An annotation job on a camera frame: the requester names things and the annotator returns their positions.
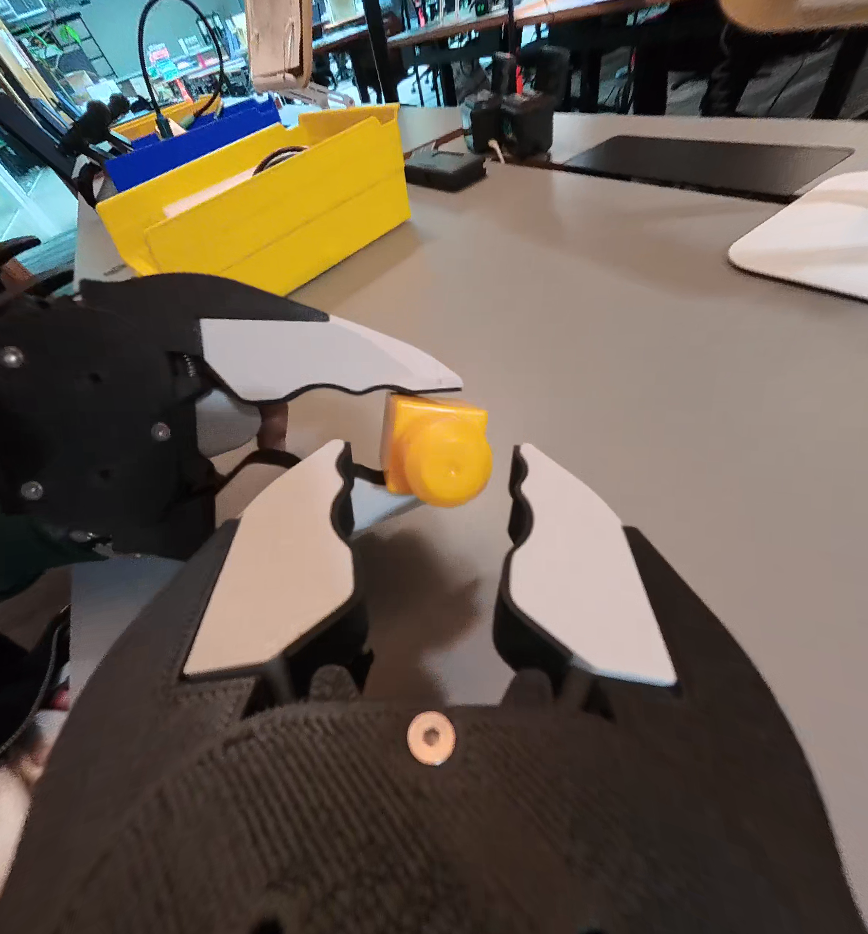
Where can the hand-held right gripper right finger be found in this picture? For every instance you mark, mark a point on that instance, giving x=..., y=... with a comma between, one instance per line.
x=587, y=584

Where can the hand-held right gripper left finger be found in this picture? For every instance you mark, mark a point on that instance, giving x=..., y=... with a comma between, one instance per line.
x=273, y=584

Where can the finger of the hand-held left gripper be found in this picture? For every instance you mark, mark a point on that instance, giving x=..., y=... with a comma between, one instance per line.
x=317, y=350
x=375, y=507

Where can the yellow toy block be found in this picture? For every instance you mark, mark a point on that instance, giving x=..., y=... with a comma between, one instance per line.
x=441, y=452

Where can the person's left forearm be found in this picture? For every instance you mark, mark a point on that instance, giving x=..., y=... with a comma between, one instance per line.
x=11, y=562

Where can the grey desk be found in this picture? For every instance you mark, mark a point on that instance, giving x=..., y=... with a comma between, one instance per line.
x=623, y=328

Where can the black desk mat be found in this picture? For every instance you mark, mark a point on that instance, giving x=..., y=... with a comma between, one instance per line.
x=696, y=168

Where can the yellow plastic bin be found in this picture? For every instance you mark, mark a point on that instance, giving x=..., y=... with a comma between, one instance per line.
x=138, y=125
x=280, y=226

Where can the black office chair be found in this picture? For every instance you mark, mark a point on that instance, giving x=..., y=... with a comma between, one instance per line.
x=3, y=255

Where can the black flat box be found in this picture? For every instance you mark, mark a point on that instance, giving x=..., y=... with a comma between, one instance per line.
x=445, y=171

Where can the blue plastic bin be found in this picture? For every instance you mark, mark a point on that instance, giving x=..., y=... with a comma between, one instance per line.
x=186, y=157

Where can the white panel stand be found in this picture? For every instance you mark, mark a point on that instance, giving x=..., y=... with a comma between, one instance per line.
x=317, y=93

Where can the black battery charger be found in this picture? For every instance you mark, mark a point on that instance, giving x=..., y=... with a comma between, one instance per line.
x=528, y=124
x=488, y=128

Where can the black steel pole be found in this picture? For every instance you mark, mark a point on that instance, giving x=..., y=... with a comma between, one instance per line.
x=377, y=51

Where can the printed cardboard panel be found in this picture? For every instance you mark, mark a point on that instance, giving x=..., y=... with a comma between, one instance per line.
x=277, y=44

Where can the black battery pack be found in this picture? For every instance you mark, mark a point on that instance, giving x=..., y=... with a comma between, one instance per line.
x=507, y=73
x=553, y=69

